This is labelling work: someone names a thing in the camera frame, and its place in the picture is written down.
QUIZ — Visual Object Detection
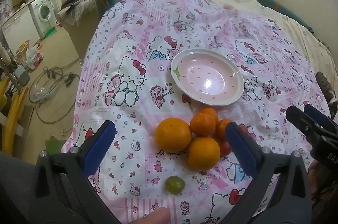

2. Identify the teal mat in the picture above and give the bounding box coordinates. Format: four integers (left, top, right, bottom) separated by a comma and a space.
252, 0, 317, 35

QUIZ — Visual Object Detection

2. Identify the red cherry tomato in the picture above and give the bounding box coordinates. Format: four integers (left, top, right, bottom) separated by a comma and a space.
219, 140, 233, 157
238, 124, 257, 143

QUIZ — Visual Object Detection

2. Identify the small mandarin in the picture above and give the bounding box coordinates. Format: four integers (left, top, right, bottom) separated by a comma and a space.
190, 113, 216, 138
217, 118, 233, 141
202, 107, 219, 124

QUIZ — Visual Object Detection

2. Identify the large orange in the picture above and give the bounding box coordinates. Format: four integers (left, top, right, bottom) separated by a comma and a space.
187, 136, 221, 171
155, 118, 193, 153

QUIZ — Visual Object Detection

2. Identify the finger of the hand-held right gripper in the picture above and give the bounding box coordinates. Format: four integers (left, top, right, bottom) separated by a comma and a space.
286, 105, 326, 138
304, 105, 338, 135

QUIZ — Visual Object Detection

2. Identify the coiled hose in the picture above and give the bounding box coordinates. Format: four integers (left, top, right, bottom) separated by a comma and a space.
29, 58, 80, 125

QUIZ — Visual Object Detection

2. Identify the white washing machine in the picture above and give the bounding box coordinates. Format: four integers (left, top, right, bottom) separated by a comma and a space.
29, 0, 58, 39

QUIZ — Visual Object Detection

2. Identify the brown cardboard box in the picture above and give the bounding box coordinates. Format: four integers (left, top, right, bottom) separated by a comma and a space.
57, 0, 106, 57

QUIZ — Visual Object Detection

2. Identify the white red plastic bag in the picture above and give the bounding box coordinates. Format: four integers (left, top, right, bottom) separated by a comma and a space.
26, 45, 44, 70

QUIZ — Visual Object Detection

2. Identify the pink cartoon printed blanket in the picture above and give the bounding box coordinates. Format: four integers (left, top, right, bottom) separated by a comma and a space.
61, 0, 333, 224

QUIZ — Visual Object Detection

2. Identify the pink dotted bowl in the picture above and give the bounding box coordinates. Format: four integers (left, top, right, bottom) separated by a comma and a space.
170, 49, 245, 106

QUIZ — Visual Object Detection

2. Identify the green dustpan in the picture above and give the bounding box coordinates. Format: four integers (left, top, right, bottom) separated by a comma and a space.
44, 27, 57, 39

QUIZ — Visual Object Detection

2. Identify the white kitchen cabinet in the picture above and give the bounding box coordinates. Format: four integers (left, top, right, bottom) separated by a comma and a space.
0, 2, 40, 56

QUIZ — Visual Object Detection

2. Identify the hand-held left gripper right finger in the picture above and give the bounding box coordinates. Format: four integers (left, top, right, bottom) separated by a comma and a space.
224, 121, 313, 224

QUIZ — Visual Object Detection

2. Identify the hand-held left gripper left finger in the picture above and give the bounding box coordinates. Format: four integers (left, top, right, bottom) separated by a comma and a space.
33, 120, 119, 224

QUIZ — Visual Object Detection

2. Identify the green box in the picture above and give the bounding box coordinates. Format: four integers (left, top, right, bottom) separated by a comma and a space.
45, 139, 67, 155

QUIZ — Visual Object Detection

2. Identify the yellow frame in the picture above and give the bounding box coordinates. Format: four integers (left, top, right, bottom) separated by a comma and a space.
0, 78, 29, 140

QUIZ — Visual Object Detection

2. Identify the person's right hand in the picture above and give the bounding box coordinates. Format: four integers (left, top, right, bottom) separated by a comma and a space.
308, 160, 338, 203

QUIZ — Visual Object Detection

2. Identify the grey striped furry thing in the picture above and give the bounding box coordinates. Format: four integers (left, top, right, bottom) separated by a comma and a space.
315, 71, 338, 115

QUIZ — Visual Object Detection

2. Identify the green cherry tomato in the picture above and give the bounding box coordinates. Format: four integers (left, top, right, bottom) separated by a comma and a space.
165, 176, 185, 195

